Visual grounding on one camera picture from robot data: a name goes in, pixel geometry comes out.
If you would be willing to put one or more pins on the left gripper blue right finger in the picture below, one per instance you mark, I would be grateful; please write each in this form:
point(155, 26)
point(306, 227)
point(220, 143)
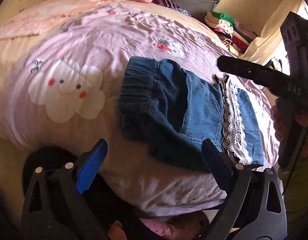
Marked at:
point(219, 164)

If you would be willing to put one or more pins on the stack of folded clothes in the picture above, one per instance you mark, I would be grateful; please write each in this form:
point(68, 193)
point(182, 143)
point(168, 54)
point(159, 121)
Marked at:
point(236, 37)

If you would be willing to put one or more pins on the right hand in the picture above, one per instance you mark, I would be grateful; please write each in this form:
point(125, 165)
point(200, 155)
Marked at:
point(301, 117)

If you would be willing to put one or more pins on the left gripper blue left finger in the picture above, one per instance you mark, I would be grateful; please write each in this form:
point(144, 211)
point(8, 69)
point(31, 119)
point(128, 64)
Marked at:
point(88, 165)

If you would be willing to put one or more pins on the peach floral bed sheet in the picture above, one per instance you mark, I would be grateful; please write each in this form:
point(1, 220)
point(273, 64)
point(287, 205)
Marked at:
point(44, 16)

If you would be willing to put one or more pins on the purple striped pillow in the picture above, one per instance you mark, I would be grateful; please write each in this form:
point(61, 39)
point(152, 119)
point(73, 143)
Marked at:
point(166, 3)

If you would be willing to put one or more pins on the cream curtain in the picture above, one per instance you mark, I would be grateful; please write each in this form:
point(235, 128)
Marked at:
point(262, 48)

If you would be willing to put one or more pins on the pink cloud-print quilt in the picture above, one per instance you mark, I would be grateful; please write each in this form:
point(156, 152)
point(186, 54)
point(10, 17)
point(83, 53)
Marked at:
point(64, 91)

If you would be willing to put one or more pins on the blue denim pants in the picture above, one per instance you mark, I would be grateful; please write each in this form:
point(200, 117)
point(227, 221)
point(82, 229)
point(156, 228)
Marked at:
point(174, 111)

